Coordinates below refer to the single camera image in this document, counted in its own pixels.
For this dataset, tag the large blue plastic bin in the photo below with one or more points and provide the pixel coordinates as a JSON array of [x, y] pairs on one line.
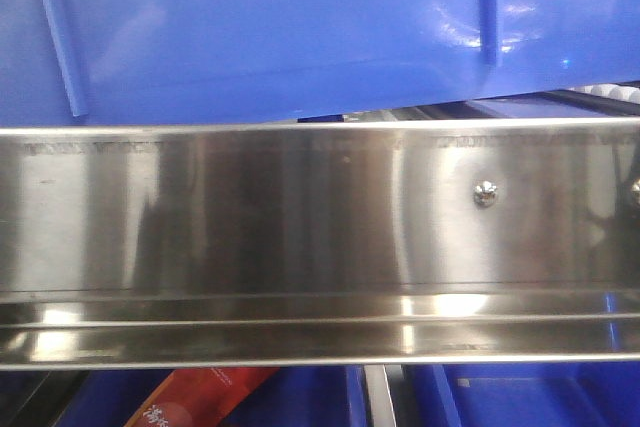
[[110, 62]]

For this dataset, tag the white roller track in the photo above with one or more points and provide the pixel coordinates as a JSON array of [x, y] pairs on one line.
[[618, 92]]

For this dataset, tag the lower blue bin left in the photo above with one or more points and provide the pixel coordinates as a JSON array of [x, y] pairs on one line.
[[293, 396]]

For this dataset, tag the stainless steel shelf rail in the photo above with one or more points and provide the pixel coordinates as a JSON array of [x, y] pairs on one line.
[[173, 246]]

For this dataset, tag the lower blue bin right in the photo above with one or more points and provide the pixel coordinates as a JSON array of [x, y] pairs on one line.
[[527, 394]]

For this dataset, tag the red printed carton box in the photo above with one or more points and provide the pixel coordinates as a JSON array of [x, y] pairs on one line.
[[199, 396]]

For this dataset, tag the silver rail screw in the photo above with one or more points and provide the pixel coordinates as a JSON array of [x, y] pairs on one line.
[[485, 193]]

